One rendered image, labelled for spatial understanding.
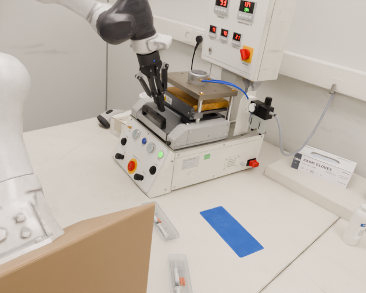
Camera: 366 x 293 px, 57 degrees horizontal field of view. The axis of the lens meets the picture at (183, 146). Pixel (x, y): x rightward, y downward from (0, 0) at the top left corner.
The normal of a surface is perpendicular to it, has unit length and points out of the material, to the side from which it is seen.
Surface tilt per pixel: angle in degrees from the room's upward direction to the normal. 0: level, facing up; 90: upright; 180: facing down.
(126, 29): 92
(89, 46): 90
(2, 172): 53
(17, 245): 61
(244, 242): 0
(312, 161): 87
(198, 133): 90
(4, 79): 69
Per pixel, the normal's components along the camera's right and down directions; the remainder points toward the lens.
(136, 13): 0.23, 0.55
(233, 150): 0.56, 0.44
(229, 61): -0.82, 0.17
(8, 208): 0.35, -0.62
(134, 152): -0.69, -0.22
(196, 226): 0.12, -0.88
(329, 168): -0.55, 0.28
